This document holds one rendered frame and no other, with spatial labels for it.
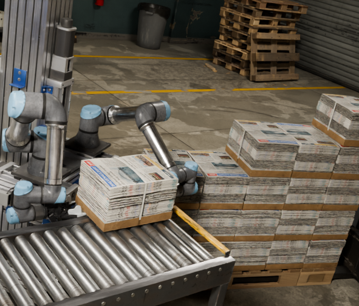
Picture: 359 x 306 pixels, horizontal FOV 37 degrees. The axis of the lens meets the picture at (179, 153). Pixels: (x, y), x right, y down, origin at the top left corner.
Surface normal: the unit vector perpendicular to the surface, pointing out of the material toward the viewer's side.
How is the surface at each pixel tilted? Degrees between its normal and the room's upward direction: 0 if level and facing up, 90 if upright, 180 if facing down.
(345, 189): 90
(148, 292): 90
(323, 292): 0
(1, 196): 90
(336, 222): 90
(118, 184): 3
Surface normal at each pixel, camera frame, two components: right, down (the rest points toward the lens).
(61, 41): -0.32, 0.30
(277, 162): 0.32, 0.42
